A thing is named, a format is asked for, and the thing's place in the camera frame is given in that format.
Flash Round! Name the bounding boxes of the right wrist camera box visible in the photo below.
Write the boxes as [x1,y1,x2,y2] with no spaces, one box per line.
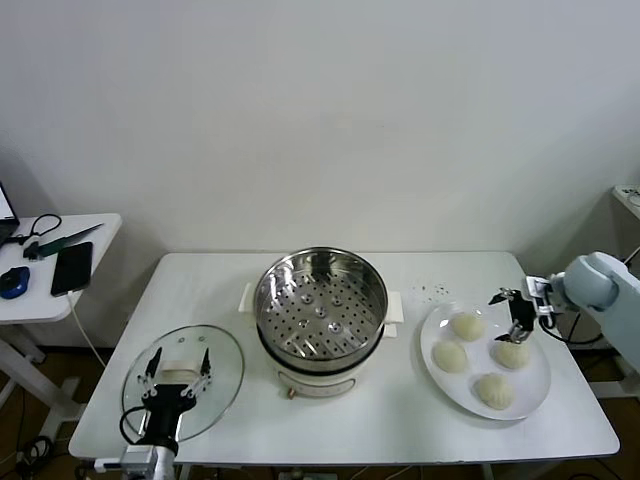
[523,275,557,321]

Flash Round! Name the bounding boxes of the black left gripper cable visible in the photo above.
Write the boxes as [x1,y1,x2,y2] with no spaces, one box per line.
[118,404,151,446]

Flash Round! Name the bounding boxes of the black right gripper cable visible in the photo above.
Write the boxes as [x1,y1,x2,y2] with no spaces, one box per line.
[539,312,584,346]

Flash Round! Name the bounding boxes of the white table base bar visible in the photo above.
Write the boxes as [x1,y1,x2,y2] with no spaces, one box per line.
[597,344,640,401]

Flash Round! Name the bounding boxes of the dark green flat tool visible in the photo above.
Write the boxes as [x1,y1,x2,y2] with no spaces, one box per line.
[38,223,106,256]

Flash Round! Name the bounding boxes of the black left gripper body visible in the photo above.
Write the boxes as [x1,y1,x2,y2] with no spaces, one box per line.
[141,383,195,449]

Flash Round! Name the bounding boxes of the black looped cable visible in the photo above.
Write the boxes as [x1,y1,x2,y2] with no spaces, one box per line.
[9,213,64,246]

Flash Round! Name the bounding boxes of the steel steamer pot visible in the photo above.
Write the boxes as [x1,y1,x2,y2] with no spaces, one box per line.
[240,282,404,401]

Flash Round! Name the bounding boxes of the round glass pot lid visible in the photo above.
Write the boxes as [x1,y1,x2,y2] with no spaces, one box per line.
[121,324,246,444]

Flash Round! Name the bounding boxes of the large white plate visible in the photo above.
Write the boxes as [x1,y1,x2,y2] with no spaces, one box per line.
[418,299,553,421]

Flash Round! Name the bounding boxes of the white cabinet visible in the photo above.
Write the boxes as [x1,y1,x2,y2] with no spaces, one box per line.
[610,184,640,261]

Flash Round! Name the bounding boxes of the white charging cable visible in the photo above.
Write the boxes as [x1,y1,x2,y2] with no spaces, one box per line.
[67,289,109,369]

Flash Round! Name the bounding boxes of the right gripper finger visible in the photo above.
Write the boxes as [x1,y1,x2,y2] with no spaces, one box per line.
[494,321,532,346]
[488,287,519,307]

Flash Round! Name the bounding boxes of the black smartphone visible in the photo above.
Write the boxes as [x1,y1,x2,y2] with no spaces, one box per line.
[50,241,95,297]

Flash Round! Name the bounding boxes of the stainless steel steamer basket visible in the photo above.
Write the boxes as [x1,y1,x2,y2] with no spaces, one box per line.
[254,246,390,364]

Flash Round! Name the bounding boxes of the black floor cable bundle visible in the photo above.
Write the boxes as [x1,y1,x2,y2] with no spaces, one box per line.
[14,433,56,476]

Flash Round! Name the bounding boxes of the white side table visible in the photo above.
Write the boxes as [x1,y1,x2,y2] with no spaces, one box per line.
[0,213,124,441]

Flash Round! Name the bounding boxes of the black laptop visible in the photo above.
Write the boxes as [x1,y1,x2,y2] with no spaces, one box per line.
[0,182,21,246]

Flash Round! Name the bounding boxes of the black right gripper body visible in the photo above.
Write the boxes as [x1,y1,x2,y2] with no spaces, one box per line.
[509,293,538,333]

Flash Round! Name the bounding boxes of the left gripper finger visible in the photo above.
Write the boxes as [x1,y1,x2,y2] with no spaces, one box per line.
[135,348,164,399]
[182,348,214,399]

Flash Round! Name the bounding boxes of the blue computer mouse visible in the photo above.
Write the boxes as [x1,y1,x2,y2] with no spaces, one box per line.
[0,266,31,300]

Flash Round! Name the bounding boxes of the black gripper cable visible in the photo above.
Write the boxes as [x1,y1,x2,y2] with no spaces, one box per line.
[118,404,151,446]
[539,312,584,346]

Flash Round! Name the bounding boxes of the white steamed baozi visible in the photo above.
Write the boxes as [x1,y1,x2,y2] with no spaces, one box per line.
[452,312,487,343]
[472,373,515,411]
[493,339,530,370]
[431,341,469,374]

